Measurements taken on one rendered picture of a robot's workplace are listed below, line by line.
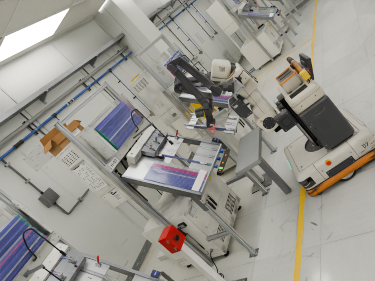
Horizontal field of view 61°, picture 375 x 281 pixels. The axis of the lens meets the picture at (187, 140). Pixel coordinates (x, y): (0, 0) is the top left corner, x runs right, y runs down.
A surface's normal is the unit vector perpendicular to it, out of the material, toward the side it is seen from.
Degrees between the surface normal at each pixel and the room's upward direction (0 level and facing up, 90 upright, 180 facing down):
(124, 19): 90
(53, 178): 90
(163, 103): 90
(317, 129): 90
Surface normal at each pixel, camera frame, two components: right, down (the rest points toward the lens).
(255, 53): -0.32, 0.58
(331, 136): -0.08, 0.40
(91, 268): 0.01, -0.79
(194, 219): 0.66, -0.44
